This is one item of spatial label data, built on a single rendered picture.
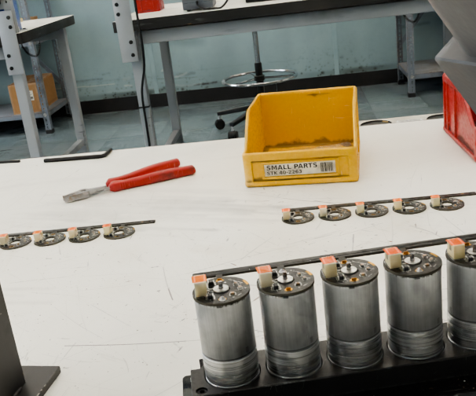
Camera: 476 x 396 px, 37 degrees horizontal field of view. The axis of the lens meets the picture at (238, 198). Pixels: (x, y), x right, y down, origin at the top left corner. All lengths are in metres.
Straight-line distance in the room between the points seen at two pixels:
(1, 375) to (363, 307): 0.18
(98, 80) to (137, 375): 4.60
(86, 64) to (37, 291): 4.48
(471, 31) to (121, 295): 0.34
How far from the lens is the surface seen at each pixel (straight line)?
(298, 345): 0.31
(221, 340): 0.30
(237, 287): 0.31
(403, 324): 0.32
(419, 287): 0.31
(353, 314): 0.31
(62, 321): 0.44
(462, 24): 0.17
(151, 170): 0.69
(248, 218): 0.55
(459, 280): 0.32
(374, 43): 4.78
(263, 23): 2.66
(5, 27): 2.82
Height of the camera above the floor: 0.95
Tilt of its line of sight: 19 degrees down
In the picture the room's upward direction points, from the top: 7 degrees counter-clockwise
